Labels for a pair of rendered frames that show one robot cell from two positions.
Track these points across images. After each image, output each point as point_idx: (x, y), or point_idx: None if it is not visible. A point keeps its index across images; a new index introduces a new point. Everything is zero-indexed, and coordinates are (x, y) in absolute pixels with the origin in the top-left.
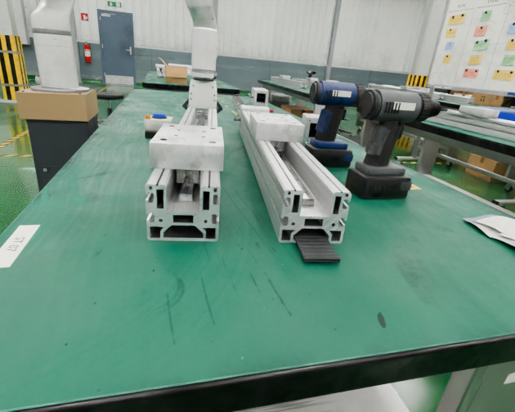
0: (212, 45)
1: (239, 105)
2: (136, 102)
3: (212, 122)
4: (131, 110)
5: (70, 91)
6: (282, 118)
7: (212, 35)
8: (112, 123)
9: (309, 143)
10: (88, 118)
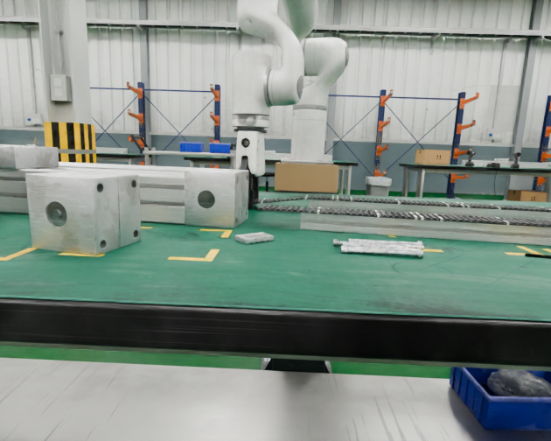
0: (234, 76)
1: (547, 220)
2: (470, 201)
3: (103, 165)
4: (374, 198)
5: (284, 162)
6: None
7: (234, 61)
8: (267, 192)
9: None
10: (280, 187)
